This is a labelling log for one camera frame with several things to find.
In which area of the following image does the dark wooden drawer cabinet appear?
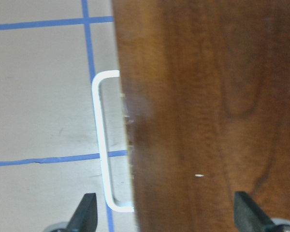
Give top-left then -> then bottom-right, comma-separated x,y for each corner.
113,0 -> 290,232

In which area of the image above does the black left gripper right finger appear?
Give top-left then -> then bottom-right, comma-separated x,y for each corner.
233,191 -> 276,232

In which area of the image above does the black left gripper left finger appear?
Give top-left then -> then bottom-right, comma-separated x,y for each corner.
66,193 -> 98,232

